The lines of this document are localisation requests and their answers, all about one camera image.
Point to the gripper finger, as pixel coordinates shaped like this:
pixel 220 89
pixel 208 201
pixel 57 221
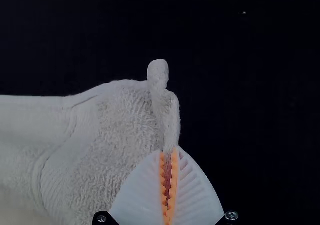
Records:
pixel 140 197
pixel 197 197

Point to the black mat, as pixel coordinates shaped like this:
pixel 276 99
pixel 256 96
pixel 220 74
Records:
pixel 250 85

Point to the pale towel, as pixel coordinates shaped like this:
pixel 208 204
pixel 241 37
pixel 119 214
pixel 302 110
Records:
pixel 87 135

